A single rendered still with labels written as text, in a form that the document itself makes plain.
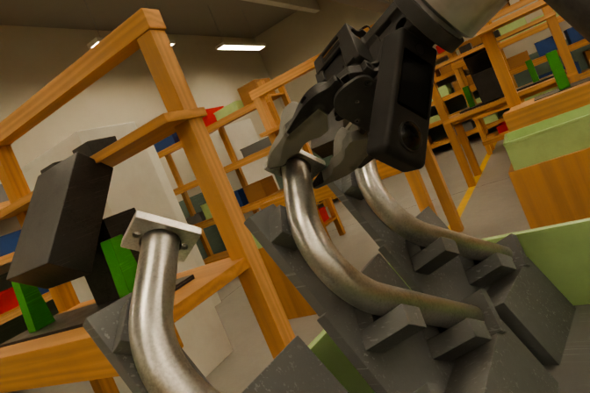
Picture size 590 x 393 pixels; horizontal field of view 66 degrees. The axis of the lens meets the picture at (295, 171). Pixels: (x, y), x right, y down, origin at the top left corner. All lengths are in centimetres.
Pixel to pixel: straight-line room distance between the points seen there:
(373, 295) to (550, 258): 36
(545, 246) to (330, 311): 37
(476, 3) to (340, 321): 30
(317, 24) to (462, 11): 1161
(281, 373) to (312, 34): 1171
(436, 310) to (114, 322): 30
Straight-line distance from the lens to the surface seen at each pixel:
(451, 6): 39
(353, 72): 40
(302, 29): 1216
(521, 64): 782
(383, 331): 44
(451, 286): 65
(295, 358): 43
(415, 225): 58
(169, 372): 32
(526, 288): 67
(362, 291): 42
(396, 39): 40
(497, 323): 55
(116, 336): 37
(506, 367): 53
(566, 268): 74
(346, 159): 46
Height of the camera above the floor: 118
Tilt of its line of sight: 2 degrees down
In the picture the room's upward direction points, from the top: 23 degrees counter-clockwise
